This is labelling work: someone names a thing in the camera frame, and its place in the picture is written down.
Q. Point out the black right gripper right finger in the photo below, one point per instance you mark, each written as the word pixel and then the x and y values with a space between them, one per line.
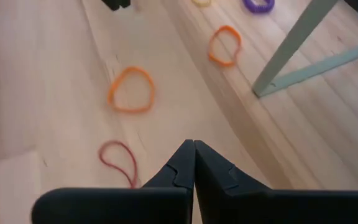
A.
pixel 275 208

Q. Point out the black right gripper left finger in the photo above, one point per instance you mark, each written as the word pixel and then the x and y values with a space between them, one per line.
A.
pixel 120 208

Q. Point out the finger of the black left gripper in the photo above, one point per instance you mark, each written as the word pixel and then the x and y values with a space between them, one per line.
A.
pixel 124 3
pixel 112 3

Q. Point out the yellow rubber band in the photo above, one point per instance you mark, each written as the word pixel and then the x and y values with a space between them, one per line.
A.
pixel 201 4

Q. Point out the orange rubber band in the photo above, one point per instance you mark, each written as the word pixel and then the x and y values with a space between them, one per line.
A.
pixel 211 51
pixel 110 96

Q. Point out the purple spiral wrist coil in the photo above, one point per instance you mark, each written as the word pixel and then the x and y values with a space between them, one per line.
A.
pixel 258 10

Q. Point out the red rubber band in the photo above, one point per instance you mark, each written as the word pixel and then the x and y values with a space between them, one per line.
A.
pixel 100 155

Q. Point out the green perforated metal shelf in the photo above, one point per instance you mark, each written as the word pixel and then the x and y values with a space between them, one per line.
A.
pixel 295 37

